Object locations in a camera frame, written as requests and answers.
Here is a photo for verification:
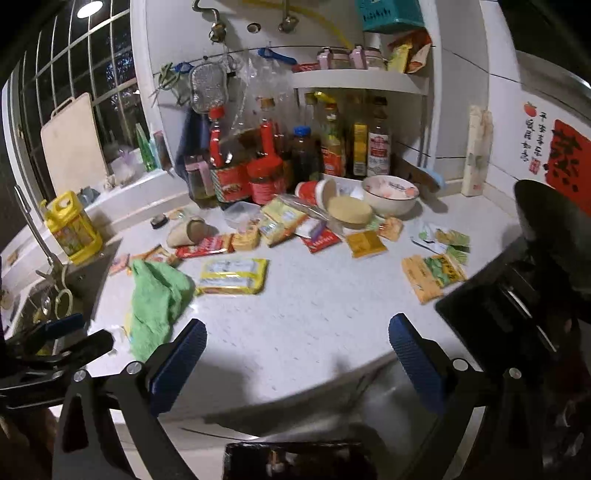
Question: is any left hand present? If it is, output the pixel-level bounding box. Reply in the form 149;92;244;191
1;408;57;479

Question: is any steel sink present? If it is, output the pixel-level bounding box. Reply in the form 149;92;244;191
8;240;120;356

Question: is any steel faucet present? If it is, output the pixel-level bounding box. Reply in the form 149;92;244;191
14;184;66;290

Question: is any green fluffy cloth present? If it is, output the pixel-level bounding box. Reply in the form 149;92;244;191
130;260;195;362

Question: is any green yellow snack packet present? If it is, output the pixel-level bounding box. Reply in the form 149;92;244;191
402;254;467;305

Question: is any yellow detergent jug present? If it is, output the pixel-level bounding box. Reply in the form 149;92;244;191
39;191;103;265

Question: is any yellow seasoning sachet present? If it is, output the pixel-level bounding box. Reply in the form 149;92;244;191
346;230;387;259

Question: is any yellow white noodle package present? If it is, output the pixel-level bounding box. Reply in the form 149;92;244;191
195;258;269;295

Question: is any red snack bar wrapper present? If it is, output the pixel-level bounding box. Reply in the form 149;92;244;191
175;234;232;260

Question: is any wooden cutting board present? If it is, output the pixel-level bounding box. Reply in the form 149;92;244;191
40;93;108;195

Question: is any white ceramic bowl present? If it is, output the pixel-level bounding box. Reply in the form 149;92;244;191
362;175;420;218

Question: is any cream plastic lid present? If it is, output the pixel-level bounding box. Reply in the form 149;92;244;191
328;196;374;229

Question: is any red cap oil bottle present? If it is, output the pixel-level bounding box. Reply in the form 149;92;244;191
246;97;287;206

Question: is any teal plastic basket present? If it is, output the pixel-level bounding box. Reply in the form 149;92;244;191
356;0;425;34

